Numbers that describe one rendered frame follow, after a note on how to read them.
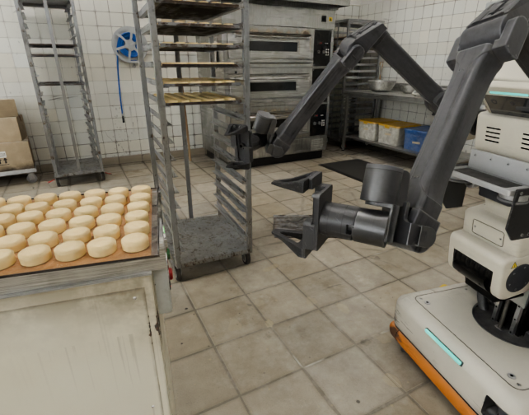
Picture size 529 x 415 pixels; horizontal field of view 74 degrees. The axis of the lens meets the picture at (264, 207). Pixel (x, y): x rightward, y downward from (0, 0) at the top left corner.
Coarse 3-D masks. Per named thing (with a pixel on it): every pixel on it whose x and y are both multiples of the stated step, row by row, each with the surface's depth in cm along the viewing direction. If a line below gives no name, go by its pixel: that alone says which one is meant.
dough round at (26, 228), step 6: (18, 222) 73; (24, 222) 73; (30, 222) 73; (12, 228) 71; (18, 228) 71; (24, 228) 71; (30, 228) 71; (12, 234) 70; (24, 234) 71; (30, 234) 72
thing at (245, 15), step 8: (248, 0) 171; (248, 8) 172; (248, 16) 173; (248, 24) 174; (248, 32) 176; (248, 40) 177; (248, 48) 178; (248, 56) 180; (248, 64) 181; (248, 72) 183; (248, 80) 184; (248, 88) 186; (248, 96) 187; (248, 104) 189; (248, 112) 190; (248, 120) 192; (248, 128) 194; (248, 176) 204; (248, 184) 206; (248, 192) 207; (248, 200) 209; (248, 208) 211; (248, 216) 213; (248, 224) 215; (248, 232) 217; (248, 240) 219; (248, 248) 221
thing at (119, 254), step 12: (72, 216) 82; (36, 228) 75; (120, 228) 75; (60, 240) 70; (120, 240) 70; (120, 252) 66; (144, 252) 66; (48, 264) 62; (60, 264) 62; (72, 264) 62
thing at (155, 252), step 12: (156, 192) 97; (156, 204) 89; (156, 216) 82; (156, 228) 76; (156, 240) 70; (156, 252) 66; (84, 264) 61; (96, 264) 62; (0, 276) 58; (12, 276) 59
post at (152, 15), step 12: (156, 24) 158; (156, 36) 160; (156, 48) 161; (156, 60) 163; (156, 72) 165; (156, 84) 167; (168, 144) 178; (168, 156) 181; (168, 168) 183; (168, 180) 185; (168, 192) 187; (180, 264) 205
